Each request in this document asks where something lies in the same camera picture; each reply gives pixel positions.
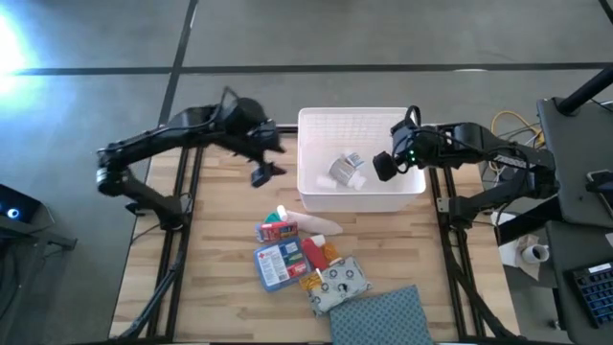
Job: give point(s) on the black device with blue lights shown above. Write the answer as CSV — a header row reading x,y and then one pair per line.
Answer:
x,y
24,211

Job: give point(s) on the small green container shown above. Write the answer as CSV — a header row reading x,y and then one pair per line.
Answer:
x,y
272,218

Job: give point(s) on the orange pill bottle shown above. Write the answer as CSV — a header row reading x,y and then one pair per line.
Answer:
x,y
330,253

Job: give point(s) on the crumpled white paper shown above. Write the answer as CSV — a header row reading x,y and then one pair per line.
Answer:
x,y
510,254

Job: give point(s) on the small white bottle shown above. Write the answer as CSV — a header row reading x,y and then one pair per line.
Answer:
x,y
357,181

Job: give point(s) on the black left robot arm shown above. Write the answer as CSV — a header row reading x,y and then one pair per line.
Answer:
x,y
153,139

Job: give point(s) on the silver foil packet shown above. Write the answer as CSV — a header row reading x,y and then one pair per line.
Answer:
x,y
341,171

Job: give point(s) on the red orange snack packet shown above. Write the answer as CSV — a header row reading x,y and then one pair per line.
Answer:
x,y
314,254

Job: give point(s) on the yellow packet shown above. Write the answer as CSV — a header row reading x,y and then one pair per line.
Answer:
x,y
309,282

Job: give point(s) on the white squeeze tube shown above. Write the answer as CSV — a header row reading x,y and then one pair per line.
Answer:
x,y
311,223

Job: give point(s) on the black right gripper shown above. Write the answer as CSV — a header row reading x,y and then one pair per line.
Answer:
x,y
419,146

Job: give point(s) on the dark grey side desk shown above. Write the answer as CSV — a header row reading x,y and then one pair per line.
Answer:
x,y
574,158

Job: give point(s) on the white perforated plastic basket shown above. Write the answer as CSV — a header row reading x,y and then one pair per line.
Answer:
x,y
335,129

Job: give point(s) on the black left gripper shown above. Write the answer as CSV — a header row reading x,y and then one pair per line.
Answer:
x,y
246,120

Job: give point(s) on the black keyboard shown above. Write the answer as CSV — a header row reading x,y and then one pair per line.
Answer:
x,y
596,294

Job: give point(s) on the white cup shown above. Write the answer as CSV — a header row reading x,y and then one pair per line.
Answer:
x,y
536,254

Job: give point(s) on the black metal pole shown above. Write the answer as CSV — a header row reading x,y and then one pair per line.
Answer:
x,y
589,88

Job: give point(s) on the grey printed pouch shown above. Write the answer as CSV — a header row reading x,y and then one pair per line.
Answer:
x,y
340,287

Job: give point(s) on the dark grey keyboard desk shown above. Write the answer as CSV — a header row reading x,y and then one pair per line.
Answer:
x,y
574,239

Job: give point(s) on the blue first aid kit box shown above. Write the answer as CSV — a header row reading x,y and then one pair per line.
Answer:
x,y
280,263

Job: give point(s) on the black smartphone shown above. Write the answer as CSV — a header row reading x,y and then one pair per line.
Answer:
x,y
602,182

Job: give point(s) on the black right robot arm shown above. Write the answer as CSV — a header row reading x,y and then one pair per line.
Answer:
x,y
479,139

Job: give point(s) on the small blue white packet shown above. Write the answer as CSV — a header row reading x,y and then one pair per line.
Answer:
x,y
355,159

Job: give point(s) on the black metal table frame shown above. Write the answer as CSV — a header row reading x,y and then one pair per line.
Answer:
x,y
197,167

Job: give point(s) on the blue snowflake patterned cloth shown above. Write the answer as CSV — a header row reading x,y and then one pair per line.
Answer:
x,y
378,318

